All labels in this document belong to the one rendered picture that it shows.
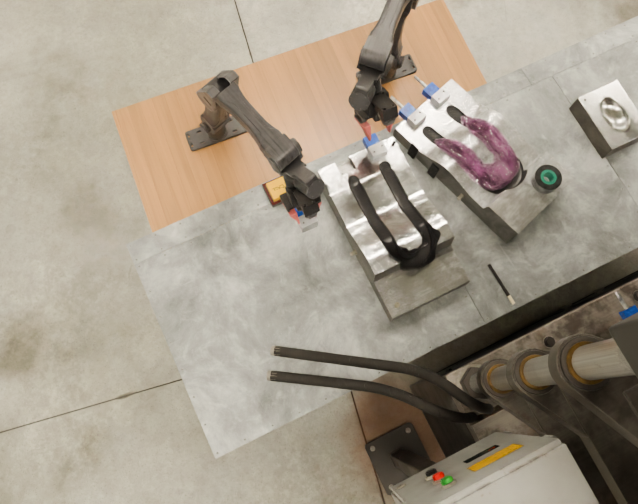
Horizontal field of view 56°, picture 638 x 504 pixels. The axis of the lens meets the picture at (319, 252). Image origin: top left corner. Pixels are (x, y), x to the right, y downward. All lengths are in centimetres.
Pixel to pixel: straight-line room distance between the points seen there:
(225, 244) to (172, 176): 29
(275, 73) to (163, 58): 115
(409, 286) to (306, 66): 83
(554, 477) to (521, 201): 93
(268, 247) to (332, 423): 99
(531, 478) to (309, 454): 153
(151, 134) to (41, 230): 106
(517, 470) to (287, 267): 96
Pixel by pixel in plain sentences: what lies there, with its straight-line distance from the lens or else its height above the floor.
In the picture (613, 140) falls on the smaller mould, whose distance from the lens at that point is 212.
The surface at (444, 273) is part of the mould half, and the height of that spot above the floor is 86.
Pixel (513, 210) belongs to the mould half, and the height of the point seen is 91.
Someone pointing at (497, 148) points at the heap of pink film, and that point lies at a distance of 194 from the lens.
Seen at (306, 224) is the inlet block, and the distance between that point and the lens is 172.
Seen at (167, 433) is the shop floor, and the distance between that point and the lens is 267.
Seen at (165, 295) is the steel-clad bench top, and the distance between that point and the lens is 188.
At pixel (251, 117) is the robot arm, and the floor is 123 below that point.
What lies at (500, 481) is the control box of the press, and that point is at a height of 147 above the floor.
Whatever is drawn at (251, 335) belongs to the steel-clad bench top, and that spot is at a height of 80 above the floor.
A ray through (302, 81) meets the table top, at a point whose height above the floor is 80.
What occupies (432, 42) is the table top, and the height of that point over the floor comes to 80.
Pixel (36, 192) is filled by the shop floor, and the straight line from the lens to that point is 305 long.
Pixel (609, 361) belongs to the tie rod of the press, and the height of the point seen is 168.
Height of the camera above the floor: 259
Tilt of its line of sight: 75 degrees down
